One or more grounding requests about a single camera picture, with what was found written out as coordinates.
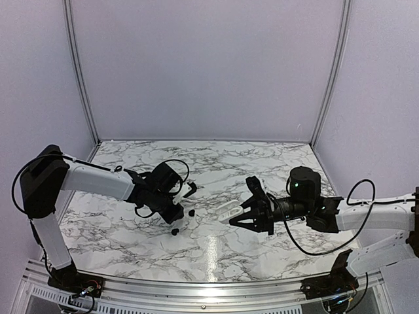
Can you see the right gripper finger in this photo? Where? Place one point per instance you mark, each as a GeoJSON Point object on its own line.
{"type": "Point", "coordinates": [251, 205]}
{"type": "Point", "coordinates": [246, 221]}

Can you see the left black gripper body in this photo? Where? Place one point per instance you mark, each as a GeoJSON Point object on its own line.
{"type": "Point", "coordinates": [157, 205]}

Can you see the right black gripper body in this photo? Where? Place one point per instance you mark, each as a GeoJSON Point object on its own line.
{"type": "Point", "coordinates": [267, 217]}

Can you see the white earbud charging case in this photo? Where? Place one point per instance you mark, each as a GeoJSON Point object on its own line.
{"type": "Point", "coordinates": [229, 210]}

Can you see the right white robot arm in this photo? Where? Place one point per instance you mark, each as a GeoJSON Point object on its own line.
{"type": "Point", "coordinates": [399, 213]}

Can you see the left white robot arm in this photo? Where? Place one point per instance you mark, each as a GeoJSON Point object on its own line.
{"type": "Point", "coordinates": [52, 172]}

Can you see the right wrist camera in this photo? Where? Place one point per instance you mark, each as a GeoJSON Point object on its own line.
{"type": "Point", "coordinates": [255, 187]}

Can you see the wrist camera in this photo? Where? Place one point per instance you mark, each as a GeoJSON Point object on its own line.
{"type": "Point", "coordinates": [168, 182]}
{"type": "Point", "coordinates": [255, 187]}

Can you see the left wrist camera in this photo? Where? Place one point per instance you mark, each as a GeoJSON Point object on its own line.
{"type": "Point", "coordinates": [168, 182]}

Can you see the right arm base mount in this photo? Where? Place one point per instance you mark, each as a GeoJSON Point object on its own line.
{"type": "Point", "coordinates": [337, 281]}

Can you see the aluminium front rail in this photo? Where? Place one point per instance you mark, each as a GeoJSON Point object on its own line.
{"type": "Point", "coordinates": [122, 295]}

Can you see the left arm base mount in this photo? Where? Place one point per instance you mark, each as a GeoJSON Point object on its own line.
{"type": "Point", "coordinates": [70, 279]}

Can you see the right aluminium corner post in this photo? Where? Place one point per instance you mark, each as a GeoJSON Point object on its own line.
{"type": "Point", "coordinates": [338, 56]}

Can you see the aluminium corner post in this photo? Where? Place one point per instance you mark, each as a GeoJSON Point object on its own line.
{"type": "Point", "coordinates": [77, 67]}
{"type": "Point", "coordinates": [338, 56]}

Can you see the left aluminium corner post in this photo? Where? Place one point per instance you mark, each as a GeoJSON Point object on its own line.
{"type": "Point", "coordinates": [77, 67]}

